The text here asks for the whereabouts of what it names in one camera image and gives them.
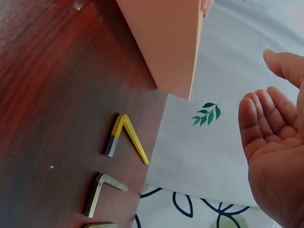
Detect person's left hand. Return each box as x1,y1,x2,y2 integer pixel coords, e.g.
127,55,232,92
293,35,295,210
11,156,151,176
200,0,215,19

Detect orange board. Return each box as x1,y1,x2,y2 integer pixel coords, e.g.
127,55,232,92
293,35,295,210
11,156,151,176
115,0,204,102

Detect person's right hand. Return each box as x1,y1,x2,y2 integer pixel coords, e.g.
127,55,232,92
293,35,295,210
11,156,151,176
238,49,304,228

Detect yellow and grey angled piece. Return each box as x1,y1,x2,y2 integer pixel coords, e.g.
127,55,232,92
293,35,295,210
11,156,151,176
103,113,151,166

